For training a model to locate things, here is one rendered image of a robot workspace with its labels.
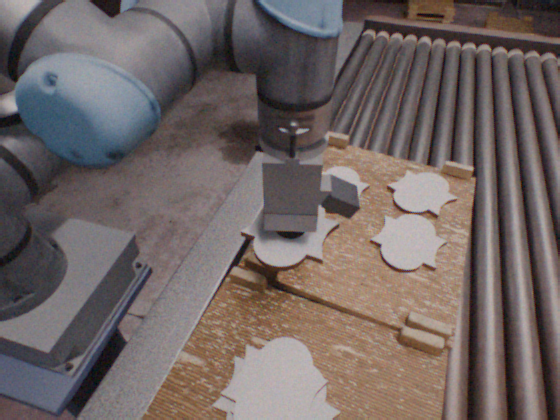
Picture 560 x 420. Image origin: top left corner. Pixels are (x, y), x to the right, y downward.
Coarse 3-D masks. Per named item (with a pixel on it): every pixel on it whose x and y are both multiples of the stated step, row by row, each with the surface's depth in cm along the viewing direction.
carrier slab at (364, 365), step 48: (240, 288) 62; (192, 336) 56; (240, 336) 56; (288, 336) 56; (336, 336) 56; (384, 336) 56; (192, 384) 51; (336, 384) 51; (384, 384) 51; (432, 384) 51
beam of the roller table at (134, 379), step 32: (352, 32) 142; (256, 160) 88; (256, 192) 81; (224, 224) 74; (192, 256) 69; (224, 256) 69; (192, 288) 64; (160, 320) 60; (192, 320) 60; (128, 352) 56; (160, 352) 56; (128, 384) 53; (160, 384) 53; (96, 416) 50; (128, 416) 50
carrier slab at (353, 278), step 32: (352, 160) 85; (384, 160) 85; (384, 192) 78; (448, 192) 78; (352, 224) 71; (448, 224) 71; (352, 256) 66; (448, 256) 66; (288, 288) 62; (320, 288) 62; (352, 288) 62; (384, 288) 62; (416, 288) 62; (448, 288) 62; (384, 320) 58; (448, 320) 58
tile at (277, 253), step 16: (320, 208) 54; (256, 224) 52; (320, 224) 52; (336, 224) 52; (256, 240) 50; (272, 240) 50; (288, 240) 50; (304, 240) 50; (320, 240) 50; (256, 256) 49; (272, 256) 48; (288, 256) 48; (304, 256) 48; (320, 256) 48
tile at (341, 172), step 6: (336, 168) 81; (342, 168) 81; (348, 168) 81; (336, 174) 80; (342, 174) 80; (348, 174) 80; (354, 174) 80; (348, 180) 78; (354, 180) 78; (360, 186) 77; (366, 186) 77; (360, 192) 76; (324, 210) 73
